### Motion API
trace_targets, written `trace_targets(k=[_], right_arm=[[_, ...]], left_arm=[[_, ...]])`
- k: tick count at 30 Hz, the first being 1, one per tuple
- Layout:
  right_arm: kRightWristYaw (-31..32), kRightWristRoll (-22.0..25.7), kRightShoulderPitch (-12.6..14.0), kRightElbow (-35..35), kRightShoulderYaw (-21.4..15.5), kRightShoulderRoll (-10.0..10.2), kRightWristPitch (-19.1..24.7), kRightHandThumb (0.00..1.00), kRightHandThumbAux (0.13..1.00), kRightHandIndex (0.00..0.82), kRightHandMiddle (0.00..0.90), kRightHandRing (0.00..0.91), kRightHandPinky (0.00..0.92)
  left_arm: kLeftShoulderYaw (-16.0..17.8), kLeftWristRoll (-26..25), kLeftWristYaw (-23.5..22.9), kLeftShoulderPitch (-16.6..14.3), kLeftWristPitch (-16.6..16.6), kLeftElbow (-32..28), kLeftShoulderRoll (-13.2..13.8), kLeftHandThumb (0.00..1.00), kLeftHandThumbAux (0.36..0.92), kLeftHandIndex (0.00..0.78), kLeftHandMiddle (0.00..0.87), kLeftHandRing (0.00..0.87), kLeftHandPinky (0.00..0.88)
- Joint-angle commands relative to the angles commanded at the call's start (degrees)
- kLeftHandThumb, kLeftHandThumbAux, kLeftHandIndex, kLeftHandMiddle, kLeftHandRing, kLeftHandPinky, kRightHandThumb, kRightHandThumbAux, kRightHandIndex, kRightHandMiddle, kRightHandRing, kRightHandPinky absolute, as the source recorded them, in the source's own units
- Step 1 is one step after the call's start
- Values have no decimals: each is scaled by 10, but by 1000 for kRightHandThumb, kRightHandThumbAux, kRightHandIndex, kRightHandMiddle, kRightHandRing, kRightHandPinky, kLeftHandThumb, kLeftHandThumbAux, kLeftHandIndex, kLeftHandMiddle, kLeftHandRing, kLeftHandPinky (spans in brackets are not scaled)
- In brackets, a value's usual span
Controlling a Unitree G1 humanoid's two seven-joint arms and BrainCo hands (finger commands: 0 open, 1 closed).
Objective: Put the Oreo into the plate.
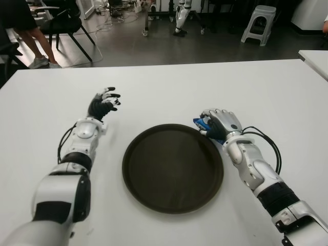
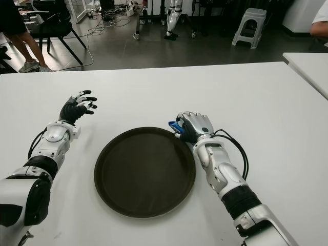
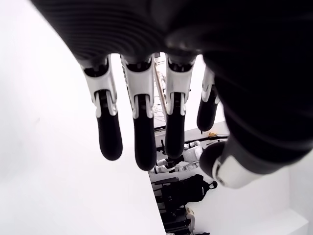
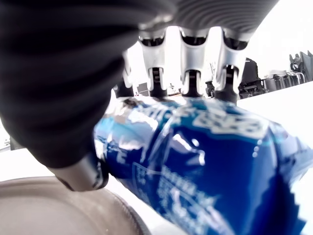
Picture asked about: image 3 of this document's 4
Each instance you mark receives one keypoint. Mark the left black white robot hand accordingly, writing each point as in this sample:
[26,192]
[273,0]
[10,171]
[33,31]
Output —
[171,24]

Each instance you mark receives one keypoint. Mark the black backpack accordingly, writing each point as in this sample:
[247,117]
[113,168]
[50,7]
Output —
[193,188]

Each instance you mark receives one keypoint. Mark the black equipment case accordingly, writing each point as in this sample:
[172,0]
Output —
[173,218]

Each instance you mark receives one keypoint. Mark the white humanoid robot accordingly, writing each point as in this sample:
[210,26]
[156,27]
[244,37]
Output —
[190,154]

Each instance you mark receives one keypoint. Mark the small yellow object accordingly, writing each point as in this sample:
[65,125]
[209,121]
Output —
[212,134]

